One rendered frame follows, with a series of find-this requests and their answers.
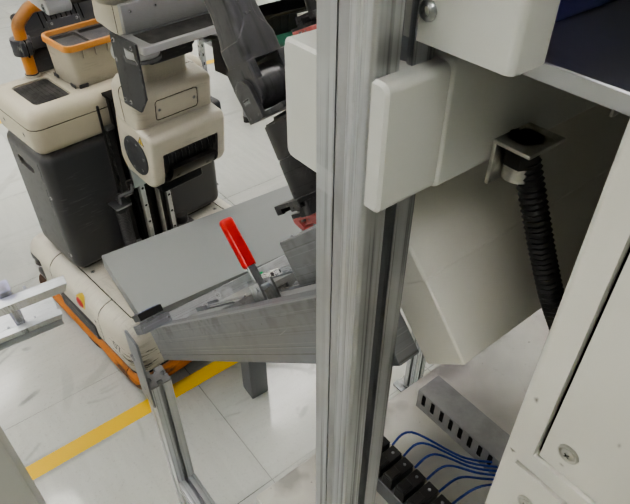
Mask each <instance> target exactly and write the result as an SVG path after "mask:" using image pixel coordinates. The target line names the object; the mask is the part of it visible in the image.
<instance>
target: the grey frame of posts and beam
mask: <svg viewBox="0 0 630 504"><path fill-rule="evenodd" d="M420 1H421V0H413V2H412V12H411V22H410V31H409V37H406V36H404V35H403V30H404V20H405V9H406V0H350V18H349V46H348V73H347V100H346V127H345V154H344V181H343V208H342V235H341V262H340V290H339V317H338V344H337V371H336V398H335V425H334V452H333V479H332V504H375V497H376V489H377V482H378V474H379V466H380V459H381V451H382V444H383V436H384V429H385V421H386V414H387V406H388V398H389V391H390V383H391V376H392V368H393V361H394V353H395V346H396V338H397V330H398V323H399V315H400V308H401V300H402V293H403V285H404V278H405V270H406V263H407V255H408V247H409V240H410V232H411V225H412V217H413V210H414V202H415V195H416V193H418V192H420V191H422V190H424V189H426V188H428V187H430V186H437V185H439V184H441V183H443V182H445V181H447V180H449V179H451V178H453V177H455V176H457V175H459V174H461V173H463V172H465V171H467V170H469V169H471V168H473V167H475V166H477V165H479V164H481V163H483V162H485V161H487V160H489V159H490V155H491V150H492V146H493V141H494V139H496V138H498V137H500V136H502V135H504V134H506V133H508V132H510V131H511V130H512V129H516V128H518V127H520V126H523V125H525V124H527V123H529V122H531V123H533V124H535V125H537V126H540V127H542V128H544V129H546V130H548V129H550V128H552V127H554V126H556V125H558V124H560V123H562V122H564V121H566V120H568V119H570V118H572V117H574V116H576V115H578V114H580V113H582V112H584V111H586V110H588V109H590V108H592V107H594V106H596V105H598V104H596V103H594V102H591V101H589V100H586V99H583V98H581V97H578V96H576V95H573V94H571V93H568V92H566V91H563V90H560V89H558V88H555V87H553V86H550V85H548V84H545V83H542V82H540V81H537V80H535V79H532V78H530V77H527V76H525V75H522V74H520V75H517V76H513V77H508V76H504V75H501V74H499V73H496V72H494V71H491V70H489V69H486V68H484V67H481V66H479V65H476V64H474V63H471V62H469V61H466V60H464V59H461V58H459V57H456V56H454V55H451V54H449V53H446V52H444V51H441V50H439V49H436V48H434V47H431V46H429V45H426V44H424V43H421V42H419V41H416V37H417V28H418V19H419V6H420ZM338 19H339V0H317V29H315V30H311V31H308V32H304V33H301V34H297V35H293V36H290V37H287V38H286V40H285V47H284V53H285V83H286V112H287V142H288V151H289V153H290V154H291V155H292V156H293V157H294V158H296V159H297V160H299V161H300V162H302V163H303V164H304V165H306V166H307V167H309V168H310V169H312V170H313V171H315V172H316V504H326V496H327V456H328V417H329V377H330V337H331V297H332V258H333V218H334V178H335V138H336V99H337V59H338ZM153 371H154V373H153V374H150V372H149V371H148V372H146V373H147V377H148V380H149V384H150V387H151V391H152V394H153V398H154V401H155V404H156V408H154V407H153V406H152V405H151V403H150V402H149V404H150V407H151V410H152V414H153V417H154V420H155V424H156V427H157V430H158V434H159V437H160V440H161V444H162V447H163V450H164V454H165V457H166V460H167V464H168V467H169V470H170V474H171V477H172V480H173V483H174V487H175V490H176V493H177V497H178V500H179V503H180V504H188V503H187V502H186V500H185V499H184V497H183V496H182V494H181V492H180V488H179V485H178V484H179V483H180V482H182V481H183V480H186V481H188V480H189V478H188V477H190V476H191V475H193V474H194V469H193V465H192V461H191V457H190V453H189V449H188V445H187V441H186V437H185V433H184V429H183V425H182V421H181V417H180V413H179V409H178V405H177V401H176V397H175V393H174V389H173V385H172V381H171V377H170V376H169V375H168V373H166V372H165V369H164V368H163V367H162V365H159V366H157V367H155V368H153Z"/></svg>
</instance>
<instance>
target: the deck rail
mask: <svg viewBox="0 0 630 504"><path fill-rule="evenodd" d="M151 334H152V336H153V338H154V340H155V342H156V344H157V346H158V348H159V350H160V352H161V354H162V356H163V358H164V360H185V361H225V362H265V363H304V364H316V289H314V290H310V291H305V292H301V293H296V294H291V295H287V296H282V297H278V298H273V299H269V300H264V301H260V302H255V303H250V304H246V305H241V306H237V307H232V308H228V309H223V310H218V311H214V312H209V313H205V314H200V315H196V316H191V317H187V318H182V319H177V320H173V321H170V322H168V323H166V324H164V325H162V326H161V327H159V328H157V329H155V330H153V331H151ZM418 353H419V351H418V348H417V346H416V344H415V342H414V340H413V338H412V335H411V333H410V331H409V329H408V327H407V325H406V323H405V320H404V318H403V316H402V314H401V312H400V315H399V323H398V330H397V338H396V346H395V353H394V361H393V366H401V365H402V364H404V363H405V362H407V361H408V360H410V359H411V358H412V357H414V356H415V355H417V354H418Z"/></svg>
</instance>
